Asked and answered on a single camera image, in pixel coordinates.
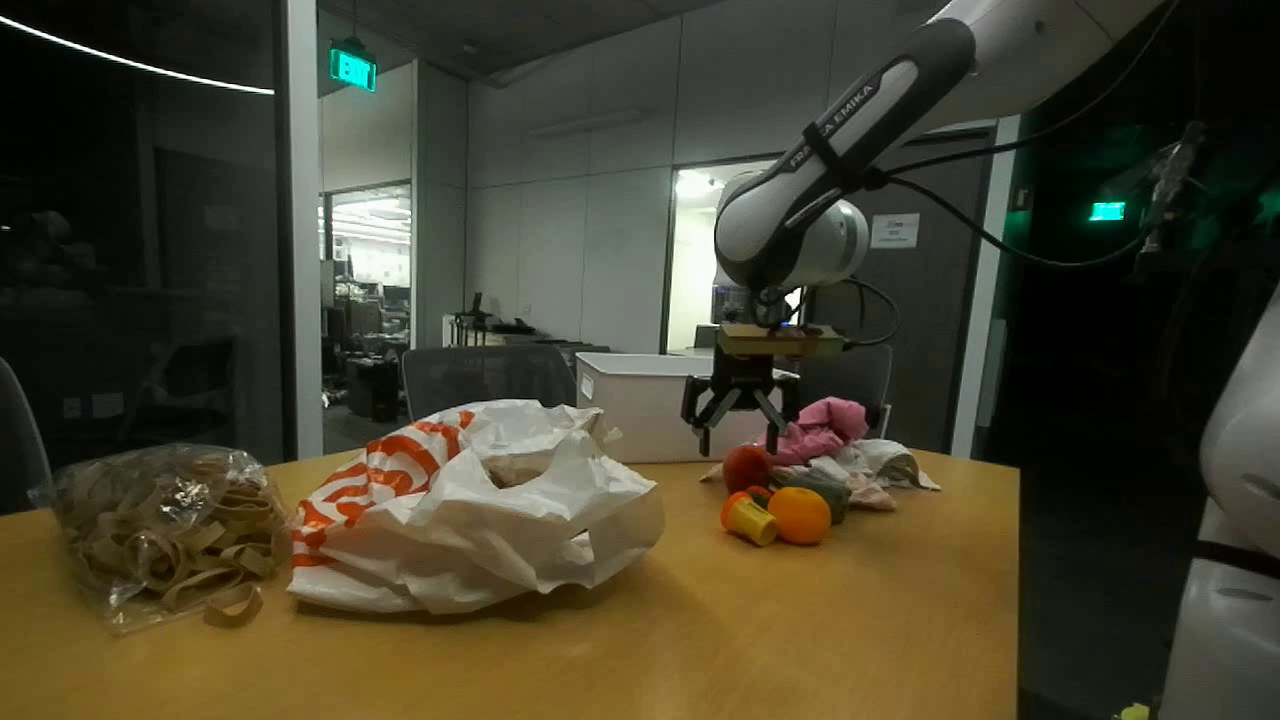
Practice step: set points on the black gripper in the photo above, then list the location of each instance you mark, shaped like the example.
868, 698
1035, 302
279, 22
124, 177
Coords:
762, 370

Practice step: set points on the orange fruit toy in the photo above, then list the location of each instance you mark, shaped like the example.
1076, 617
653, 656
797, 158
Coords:
802, 519

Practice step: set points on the green fabric pouch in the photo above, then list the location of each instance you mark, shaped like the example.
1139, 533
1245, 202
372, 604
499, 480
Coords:
835, 488

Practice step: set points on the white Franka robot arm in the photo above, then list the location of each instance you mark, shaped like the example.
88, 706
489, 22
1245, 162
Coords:
853, 132

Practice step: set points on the white plastic bag orange print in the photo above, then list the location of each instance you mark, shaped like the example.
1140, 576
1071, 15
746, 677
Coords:
481, 515

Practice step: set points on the clear bag of snacks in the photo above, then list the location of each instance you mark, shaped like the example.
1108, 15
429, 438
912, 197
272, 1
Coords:
165, 525

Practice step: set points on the pink cloth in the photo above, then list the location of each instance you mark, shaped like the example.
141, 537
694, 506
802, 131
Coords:
827, 425

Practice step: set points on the white plastic bin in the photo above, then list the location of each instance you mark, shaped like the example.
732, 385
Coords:
641, 402

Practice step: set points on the grey office chair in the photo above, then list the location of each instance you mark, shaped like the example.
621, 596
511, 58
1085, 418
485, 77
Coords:
481, 382
863, 382

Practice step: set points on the white cloth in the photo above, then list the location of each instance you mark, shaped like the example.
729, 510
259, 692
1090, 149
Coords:
884, 467

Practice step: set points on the white paper door sign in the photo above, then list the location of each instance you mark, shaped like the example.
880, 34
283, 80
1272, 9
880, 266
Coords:
895, 230

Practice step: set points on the small green lit sign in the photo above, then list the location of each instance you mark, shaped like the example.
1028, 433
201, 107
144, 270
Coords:
1105, 208

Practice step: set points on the green exit sign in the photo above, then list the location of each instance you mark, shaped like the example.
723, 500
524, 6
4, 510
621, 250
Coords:
355, 70

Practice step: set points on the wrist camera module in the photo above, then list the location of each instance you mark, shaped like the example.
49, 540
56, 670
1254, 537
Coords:
773, 342

